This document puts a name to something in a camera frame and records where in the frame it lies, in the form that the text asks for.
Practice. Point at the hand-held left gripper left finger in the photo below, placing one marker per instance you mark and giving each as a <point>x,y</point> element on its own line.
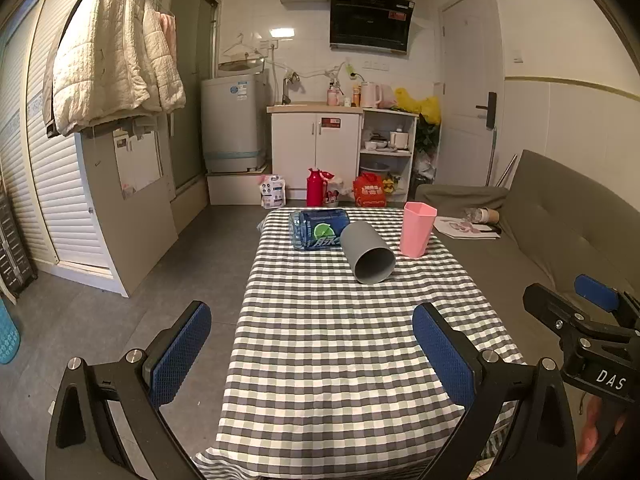
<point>180,355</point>

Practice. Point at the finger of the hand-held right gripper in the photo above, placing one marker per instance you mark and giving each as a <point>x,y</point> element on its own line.
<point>595,290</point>
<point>565,312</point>

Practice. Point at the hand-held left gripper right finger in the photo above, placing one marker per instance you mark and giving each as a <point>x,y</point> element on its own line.
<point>442,355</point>

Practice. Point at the grey cup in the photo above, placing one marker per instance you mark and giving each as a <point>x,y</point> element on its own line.
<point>365,250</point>

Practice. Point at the brown paper cup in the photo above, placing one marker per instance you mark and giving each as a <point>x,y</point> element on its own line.
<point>490,216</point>

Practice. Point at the pink cup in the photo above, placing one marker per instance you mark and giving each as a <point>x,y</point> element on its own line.
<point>416,232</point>

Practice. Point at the person's right hand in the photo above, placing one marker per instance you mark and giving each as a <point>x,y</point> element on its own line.
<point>596,430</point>

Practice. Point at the olive fabric sofa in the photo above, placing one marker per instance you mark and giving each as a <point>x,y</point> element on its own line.
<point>530,220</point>

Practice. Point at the grey checkered tablecloth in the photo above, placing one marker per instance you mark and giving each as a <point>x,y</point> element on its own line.
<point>325,340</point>

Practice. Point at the white pink printed magazine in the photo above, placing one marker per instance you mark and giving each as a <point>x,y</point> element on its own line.
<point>457,228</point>

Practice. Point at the beige wooden board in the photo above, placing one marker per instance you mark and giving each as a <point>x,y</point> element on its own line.
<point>132,235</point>

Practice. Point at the crumpled clear plastic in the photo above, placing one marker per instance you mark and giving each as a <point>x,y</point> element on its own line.
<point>471,215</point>

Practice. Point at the teal patterned mat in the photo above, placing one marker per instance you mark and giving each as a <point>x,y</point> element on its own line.
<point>9,330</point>

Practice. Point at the white platform box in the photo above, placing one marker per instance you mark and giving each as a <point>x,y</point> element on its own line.
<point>235,189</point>

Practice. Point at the blue plastic bottle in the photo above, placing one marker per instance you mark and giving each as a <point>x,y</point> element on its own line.
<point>320,230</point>

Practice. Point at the red shopping bag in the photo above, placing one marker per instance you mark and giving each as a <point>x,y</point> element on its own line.
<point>370,193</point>

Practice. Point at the white printed packet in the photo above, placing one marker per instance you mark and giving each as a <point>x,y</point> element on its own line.
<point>272,193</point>

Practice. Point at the black ribbed case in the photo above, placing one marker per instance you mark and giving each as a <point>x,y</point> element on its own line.
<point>15,260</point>

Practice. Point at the white paper sheet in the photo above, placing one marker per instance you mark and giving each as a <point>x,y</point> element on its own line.
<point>137,165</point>

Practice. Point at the red white printed bag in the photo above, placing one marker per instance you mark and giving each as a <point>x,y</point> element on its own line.
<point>337,191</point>

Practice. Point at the grey basin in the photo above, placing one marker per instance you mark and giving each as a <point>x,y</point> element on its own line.
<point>376,166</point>

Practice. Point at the white shutter wardrobe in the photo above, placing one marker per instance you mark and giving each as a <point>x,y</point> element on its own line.
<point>60,195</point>

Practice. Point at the red thermos flask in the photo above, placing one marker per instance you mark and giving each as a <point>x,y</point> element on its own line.
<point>314,191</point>

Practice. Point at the stacked bowls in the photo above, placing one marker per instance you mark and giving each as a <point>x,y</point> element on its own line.
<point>375,143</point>

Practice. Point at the grey washing machine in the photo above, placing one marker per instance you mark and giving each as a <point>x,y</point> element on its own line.
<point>232,120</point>

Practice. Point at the yellow plastic bag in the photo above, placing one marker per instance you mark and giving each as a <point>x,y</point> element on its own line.
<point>430,108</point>

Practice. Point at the white sink cabinet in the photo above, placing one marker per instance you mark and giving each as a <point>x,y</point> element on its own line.
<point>310,145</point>

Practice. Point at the white open shelf unit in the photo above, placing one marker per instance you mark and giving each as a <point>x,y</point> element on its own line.
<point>387,112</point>

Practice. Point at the white door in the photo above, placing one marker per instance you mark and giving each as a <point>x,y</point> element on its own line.
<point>465,75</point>

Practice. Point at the pink electric kettle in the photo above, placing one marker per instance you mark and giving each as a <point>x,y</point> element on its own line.
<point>370,96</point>

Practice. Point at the orange bottle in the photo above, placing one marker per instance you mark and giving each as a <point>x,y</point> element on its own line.
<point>356,96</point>

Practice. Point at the pink bottle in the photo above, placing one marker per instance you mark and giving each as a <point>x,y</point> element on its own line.
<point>332,97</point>

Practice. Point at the metal faucet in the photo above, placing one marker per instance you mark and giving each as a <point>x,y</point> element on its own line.
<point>286,91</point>

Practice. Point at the frosted glass door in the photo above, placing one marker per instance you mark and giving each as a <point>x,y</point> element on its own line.
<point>192,60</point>

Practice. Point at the white quilted jacket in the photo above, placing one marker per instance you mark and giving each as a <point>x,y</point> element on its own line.
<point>105,60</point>

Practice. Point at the pink garment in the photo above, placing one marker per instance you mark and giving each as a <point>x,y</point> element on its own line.
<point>169,30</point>

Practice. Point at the black range hood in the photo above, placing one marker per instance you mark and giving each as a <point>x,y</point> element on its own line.
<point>370,20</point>

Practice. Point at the white light switch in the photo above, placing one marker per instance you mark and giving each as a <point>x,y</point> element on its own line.
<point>518,56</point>

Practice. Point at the white wall sockets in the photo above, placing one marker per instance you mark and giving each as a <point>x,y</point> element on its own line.
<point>376,65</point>

